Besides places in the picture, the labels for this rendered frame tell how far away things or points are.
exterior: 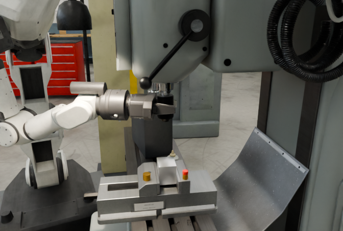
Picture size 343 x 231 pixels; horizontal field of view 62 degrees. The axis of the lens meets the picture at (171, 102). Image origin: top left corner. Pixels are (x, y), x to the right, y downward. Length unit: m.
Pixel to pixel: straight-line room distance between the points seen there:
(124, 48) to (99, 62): 1.78
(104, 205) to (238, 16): 0.61
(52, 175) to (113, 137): 1.19
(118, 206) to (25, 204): 0.89
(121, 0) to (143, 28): 0.10
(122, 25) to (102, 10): 1.74
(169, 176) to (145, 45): 0.39
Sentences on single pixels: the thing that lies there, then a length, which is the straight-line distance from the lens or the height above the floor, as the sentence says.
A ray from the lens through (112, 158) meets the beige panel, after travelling 2.81.
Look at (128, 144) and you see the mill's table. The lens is 1.33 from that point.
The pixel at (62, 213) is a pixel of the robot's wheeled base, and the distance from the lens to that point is 1.53.
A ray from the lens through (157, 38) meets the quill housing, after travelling 0.68.
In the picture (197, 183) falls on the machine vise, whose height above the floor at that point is 0.99.
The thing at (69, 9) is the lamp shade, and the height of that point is 1.49.
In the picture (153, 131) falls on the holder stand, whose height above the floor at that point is 1.03.
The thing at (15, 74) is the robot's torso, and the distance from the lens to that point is 1.36.
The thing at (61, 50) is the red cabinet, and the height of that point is 0.88.
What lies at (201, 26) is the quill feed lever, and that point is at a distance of 0.66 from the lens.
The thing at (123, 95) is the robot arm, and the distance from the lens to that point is 0.80.
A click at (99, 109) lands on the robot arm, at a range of 0.81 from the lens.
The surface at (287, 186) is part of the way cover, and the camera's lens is 0.92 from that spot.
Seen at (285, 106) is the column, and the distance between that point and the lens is 0.95.
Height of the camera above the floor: 1.48
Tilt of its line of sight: 17 degrees down
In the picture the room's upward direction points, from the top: straight up
